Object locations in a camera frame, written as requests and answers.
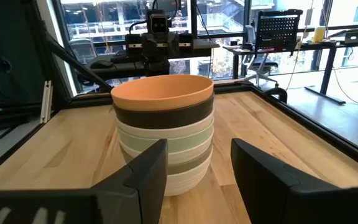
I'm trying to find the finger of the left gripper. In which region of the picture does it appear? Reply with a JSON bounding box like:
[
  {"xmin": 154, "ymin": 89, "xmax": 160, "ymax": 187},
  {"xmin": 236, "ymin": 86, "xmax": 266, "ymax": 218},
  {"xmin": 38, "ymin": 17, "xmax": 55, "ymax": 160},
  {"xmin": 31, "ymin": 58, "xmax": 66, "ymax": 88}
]
[
  {"xmin": 144, "ymin": 59, "xmax": 158, "ymax": 77},
  {"xmin": 157, "ymin": 59, "xmax": 171, "ymax": 77}
]

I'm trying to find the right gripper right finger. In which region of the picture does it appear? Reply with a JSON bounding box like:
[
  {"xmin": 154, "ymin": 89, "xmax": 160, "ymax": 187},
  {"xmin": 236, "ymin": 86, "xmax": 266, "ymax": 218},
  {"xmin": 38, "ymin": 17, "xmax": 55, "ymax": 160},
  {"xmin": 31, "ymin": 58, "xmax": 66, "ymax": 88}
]
[{"xmin": 230, "ymin": 138, "xmax": 349, "ymax": 224}]

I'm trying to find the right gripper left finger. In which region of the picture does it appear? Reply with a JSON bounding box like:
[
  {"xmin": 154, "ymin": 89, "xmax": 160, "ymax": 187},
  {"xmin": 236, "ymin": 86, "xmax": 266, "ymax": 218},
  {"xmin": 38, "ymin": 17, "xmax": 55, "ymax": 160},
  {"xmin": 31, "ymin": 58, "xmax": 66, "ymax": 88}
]
[{"xmin": 91, "ymin": 138, "xmax": 169, "ymax": 224}]

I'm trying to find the orange bowl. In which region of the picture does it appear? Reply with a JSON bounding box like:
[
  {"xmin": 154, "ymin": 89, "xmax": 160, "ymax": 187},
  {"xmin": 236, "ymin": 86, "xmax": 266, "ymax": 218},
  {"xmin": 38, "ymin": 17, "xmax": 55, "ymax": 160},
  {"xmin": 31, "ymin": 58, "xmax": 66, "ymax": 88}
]
[{"xmin": 110, "ymin": 74, "xmax": 214, "ymax": 112}]

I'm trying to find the olive grey bowl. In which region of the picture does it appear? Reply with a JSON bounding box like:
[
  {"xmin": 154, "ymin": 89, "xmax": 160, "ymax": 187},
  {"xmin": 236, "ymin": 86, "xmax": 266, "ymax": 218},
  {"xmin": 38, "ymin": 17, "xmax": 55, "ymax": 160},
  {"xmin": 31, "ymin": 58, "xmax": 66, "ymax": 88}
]
[{"xmin": 165, "ymin": 146, "xmax": 213, "ymax": 175}]

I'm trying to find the black bowl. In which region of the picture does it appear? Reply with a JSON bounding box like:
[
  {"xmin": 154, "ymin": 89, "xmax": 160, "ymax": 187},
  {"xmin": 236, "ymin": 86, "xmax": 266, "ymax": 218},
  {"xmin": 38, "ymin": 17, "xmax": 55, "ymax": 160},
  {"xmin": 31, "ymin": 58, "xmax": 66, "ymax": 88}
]
[{"xmin": 112, "ymin": 93, "xmax": 215, "ymax": 130}]

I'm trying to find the white bowl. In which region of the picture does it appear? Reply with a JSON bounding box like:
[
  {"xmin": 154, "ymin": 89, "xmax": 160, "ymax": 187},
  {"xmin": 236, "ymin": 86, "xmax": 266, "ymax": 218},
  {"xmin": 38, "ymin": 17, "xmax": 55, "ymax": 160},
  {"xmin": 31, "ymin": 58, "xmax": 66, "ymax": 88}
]
[
  {"xmin": 119, "ymin": 136, "xmax": 214, "ymax": 165},
  {"xmin": 116, "ymin": 110, "xmax": 214, "ymax": 140},
  {"xmin": 163, "ymin": 155, "xmax": 213, "ymax": 197}
]

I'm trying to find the mint green bowl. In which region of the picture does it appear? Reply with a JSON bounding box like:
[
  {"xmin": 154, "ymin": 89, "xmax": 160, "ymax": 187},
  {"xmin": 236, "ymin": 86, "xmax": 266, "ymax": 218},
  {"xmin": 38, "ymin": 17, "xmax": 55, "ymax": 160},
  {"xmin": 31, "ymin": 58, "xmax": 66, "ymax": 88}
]
[{"xmin": 117, "ymin": 123, "xmax": 214, "ymax": 154}]

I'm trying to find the black keyboard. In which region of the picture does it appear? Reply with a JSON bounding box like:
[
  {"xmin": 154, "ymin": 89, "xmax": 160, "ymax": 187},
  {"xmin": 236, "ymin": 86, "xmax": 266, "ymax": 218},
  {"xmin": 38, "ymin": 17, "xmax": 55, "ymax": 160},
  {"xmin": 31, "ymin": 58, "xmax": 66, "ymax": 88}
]
[{"xmin": 109, "ymin": 49, "xmax": 130, "ymax": 65}]

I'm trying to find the black computer mouse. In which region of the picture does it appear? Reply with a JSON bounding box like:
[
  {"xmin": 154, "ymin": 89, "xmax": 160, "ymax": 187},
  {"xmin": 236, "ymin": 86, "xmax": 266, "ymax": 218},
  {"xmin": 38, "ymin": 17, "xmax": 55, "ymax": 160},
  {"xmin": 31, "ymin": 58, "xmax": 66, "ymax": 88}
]
[{"xmin": 89, "ymin": 60, "xmax": 115, "ymax": 70}]

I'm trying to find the grey office chair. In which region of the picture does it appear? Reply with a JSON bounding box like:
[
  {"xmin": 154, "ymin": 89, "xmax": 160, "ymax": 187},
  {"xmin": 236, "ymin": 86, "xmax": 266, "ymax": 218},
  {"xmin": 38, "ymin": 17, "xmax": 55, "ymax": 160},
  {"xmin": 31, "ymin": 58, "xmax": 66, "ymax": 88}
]
[{"xmin": 242, "ymin": 24, "xmax": 279, "ymax": 88}]

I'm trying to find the black table clamp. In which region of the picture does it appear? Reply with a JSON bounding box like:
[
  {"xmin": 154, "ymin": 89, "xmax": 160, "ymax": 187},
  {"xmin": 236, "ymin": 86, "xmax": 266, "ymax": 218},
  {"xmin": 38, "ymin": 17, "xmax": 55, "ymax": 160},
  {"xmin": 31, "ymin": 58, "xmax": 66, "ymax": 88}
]
[{"xmin": 262, "ymin": 86, "xmax": 288, "ymax": 104}]

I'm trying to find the black perforated panel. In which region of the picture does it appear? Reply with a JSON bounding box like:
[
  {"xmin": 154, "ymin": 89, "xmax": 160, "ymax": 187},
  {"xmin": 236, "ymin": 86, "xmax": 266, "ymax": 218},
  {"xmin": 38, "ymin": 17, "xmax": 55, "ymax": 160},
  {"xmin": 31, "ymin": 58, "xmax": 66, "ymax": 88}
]
[{"xmin": 255, "ymin": 9, "xmax": 304, "ymax": 57}]

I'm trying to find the long black desk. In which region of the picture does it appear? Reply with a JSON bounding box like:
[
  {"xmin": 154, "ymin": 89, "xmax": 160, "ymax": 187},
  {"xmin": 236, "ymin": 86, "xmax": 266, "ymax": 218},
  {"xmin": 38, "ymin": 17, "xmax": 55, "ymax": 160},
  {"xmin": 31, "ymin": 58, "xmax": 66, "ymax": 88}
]
[{"xmin": 222, "ymin": 40, "xmax": 358, "ymax": 105}]

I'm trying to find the yellow cylindrical object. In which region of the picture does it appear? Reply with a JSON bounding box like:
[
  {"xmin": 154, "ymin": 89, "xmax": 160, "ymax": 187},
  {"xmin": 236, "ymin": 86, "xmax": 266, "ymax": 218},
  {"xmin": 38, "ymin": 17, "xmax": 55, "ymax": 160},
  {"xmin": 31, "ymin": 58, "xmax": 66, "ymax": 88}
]
[{"xmin": 313, "ymin": 26, "xmax": 327, "ymax": 44}]

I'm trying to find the grey laptop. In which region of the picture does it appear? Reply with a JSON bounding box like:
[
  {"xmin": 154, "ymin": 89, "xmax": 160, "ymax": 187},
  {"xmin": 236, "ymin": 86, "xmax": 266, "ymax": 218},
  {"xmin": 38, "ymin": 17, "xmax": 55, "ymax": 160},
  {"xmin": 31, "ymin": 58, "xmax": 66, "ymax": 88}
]
[{"xmin": 337, "ymin": 28, "xmax": 358, "ymax": 45}]

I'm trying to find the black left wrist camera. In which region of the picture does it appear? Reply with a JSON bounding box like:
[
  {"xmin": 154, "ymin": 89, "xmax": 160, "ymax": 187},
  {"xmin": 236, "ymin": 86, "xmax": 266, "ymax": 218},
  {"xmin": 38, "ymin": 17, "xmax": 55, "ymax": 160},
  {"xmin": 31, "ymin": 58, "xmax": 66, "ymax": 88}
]
[{"xmin": 146, "ymin": 9, "xmax": 171, "ymax": 34}]

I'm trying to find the black aluminium table frame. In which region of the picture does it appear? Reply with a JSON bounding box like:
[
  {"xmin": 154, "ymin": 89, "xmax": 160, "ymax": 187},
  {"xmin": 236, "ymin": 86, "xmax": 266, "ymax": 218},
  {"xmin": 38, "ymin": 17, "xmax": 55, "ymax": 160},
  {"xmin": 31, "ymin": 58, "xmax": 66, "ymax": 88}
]
[{"xmin": 0, "ymin": 0, "xmax": 358, "ymax": 184}]

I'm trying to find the white bracket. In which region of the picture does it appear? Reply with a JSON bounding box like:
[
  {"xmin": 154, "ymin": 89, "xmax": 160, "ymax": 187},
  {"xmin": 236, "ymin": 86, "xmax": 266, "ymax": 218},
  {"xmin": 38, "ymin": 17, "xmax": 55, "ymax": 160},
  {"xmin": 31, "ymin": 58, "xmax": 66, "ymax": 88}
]
[{"xmin": 40, "ymin": 80, "xmax": 54, "ymax": 124}]

